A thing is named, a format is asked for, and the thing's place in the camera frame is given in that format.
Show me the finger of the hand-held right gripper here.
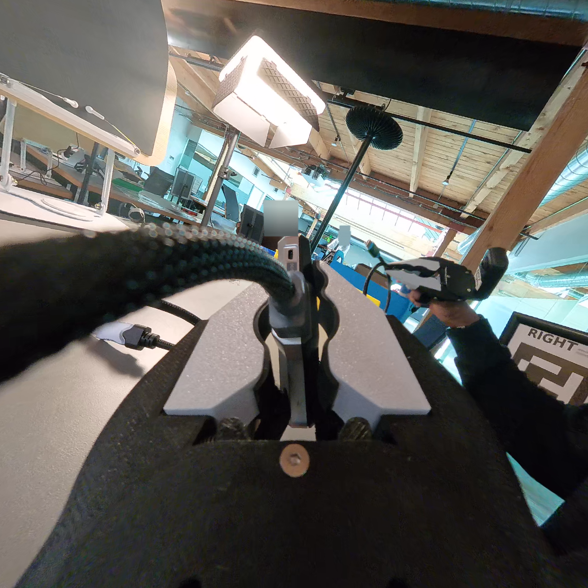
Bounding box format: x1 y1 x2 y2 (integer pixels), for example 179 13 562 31
385 258 445 276
388 274 438 292

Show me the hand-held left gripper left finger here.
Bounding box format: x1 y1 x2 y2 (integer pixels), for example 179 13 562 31
163 287 276 420

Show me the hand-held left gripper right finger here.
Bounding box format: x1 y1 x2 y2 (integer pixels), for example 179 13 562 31
316 261 432 427

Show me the short green-plug hdmi cable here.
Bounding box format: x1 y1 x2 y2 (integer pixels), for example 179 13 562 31
363 240 393 315

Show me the thick black braided hdmi cable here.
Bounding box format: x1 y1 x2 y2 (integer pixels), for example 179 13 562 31
0 223 304 384

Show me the person's right forearm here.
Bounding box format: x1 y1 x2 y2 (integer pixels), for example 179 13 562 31
448 315 588 556

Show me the person's right hand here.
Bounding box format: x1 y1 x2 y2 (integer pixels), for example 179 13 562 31
407 288 479 329

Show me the blue plastic bin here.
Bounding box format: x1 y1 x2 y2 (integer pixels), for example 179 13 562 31
328 259 414 319

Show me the black-framed marker sign board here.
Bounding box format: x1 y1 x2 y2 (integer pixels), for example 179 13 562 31
498 311 588 407

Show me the metal light stand pole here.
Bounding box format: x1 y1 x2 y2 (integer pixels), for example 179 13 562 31
200 131 240 227

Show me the black hanging panel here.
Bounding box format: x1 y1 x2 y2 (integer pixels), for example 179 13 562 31
165 0 582 132

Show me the white ceiling light panel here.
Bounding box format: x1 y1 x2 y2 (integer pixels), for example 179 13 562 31
211 36 327 150

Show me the white stand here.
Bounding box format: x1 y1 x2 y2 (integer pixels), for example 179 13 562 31
0 73 141 223

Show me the wooden work table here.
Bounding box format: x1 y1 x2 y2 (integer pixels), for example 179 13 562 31
9 142 203 221

